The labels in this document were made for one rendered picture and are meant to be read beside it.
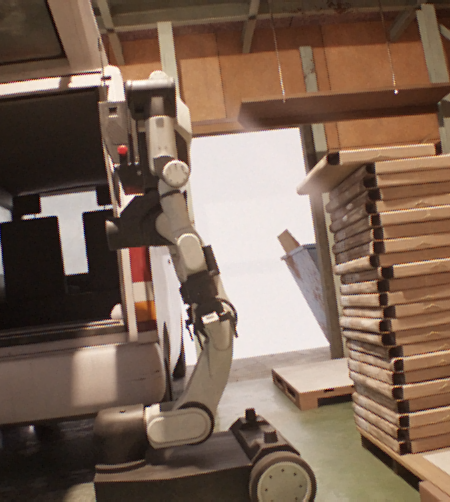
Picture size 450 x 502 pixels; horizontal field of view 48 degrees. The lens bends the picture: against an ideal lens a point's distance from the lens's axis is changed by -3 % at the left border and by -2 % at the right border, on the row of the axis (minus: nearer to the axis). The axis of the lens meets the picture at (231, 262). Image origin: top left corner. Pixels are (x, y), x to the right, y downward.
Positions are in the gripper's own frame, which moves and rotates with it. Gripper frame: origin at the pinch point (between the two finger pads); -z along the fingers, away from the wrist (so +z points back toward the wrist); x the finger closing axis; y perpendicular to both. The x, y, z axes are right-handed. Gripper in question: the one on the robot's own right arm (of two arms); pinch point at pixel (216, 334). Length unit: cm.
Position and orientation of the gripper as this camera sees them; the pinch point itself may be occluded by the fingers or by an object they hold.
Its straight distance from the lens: 156.0
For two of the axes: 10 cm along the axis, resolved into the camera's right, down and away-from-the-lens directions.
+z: -3.2, -9.5, 0.4
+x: 9.4, -3.1, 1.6
